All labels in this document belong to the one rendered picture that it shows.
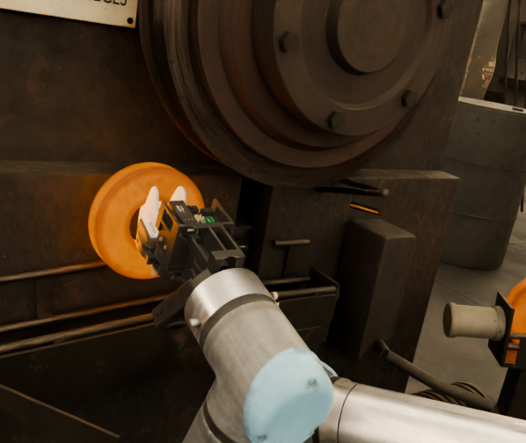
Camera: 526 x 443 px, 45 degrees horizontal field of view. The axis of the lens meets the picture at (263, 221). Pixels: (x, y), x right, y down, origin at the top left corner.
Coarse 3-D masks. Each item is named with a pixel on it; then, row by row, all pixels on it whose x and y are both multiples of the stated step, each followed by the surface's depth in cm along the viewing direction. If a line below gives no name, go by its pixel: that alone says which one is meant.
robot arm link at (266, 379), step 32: (224, 320) 61; (256, 320) 60; (288, 320) 63; (224, 352) 60; (256, 352) 58; (288, 352) 57; (224, 384) 59; (256, 384) 56; (288, 384) 55; (320, 384) 57; (224, 416) 59; (256, 416) 55; (288, 416) 56; (320, 416) 59
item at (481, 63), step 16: (496, 0) 462; (480, 16) 460; (496, 16) 468; (480, 32) 465; (496, 32) 474; (480, 48) 471; (496, 48) 479; (480, 64) 476; (464, 80) 474; (480, 80) 482; (464, 96) 479; (480, 96) 488
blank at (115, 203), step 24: (144, 168) 80; (168, 168) 81; (120, 192) 78; (144, 192) 80; (168, 192) 82; (192, 192) 84; (96, 216) 78; (120, 216) 79; (96, 240) 79; (120, 240) 80; (120, 264) 81; (144, 264) 83
